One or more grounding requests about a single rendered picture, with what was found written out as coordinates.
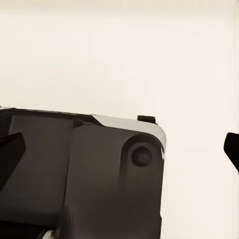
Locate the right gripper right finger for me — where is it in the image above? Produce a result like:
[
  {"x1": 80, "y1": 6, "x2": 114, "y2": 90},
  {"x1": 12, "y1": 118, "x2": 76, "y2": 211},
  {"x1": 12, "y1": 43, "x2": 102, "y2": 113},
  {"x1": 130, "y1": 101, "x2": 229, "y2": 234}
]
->
[{"x1": 224, "y1": 132, "x2": 239, "y2": 172}]

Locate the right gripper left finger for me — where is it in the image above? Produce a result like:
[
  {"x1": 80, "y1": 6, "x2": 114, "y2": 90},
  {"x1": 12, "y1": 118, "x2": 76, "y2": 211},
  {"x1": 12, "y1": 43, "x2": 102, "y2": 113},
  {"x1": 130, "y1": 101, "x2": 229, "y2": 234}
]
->
[{"x1": 0, "y1": 132, "x2": 26, "y2": 192}]

